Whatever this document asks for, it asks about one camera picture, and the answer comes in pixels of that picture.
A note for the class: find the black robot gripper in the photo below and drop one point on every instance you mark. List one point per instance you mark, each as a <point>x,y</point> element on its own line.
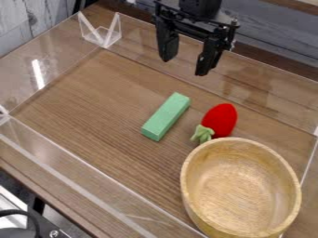
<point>197,18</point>

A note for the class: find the red plush strawberry toy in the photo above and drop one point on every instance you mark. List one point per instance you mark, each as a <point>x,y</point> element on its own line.
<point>217,124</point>

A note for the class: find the green rectangular block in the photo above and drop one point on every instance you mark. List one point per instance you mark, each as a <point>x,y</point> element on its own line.
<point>164,117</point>

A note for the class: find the light wooden bowl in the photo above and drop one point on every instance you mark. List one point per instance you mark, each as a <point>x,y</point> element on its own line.
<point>241,190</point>

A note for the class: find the clear acrylic enclosure wall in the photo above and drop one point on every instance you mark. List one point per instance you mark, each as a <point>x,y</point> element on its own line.
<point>75,101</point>

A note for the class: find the clear acrylic corner bracket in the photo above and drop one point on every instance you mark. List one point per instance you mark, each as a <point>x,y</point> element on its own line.
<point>100,36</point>

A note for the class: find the black metal clamp bracket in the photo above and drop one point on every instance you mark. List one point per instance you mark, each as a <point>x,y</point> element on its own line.
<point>48,229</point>

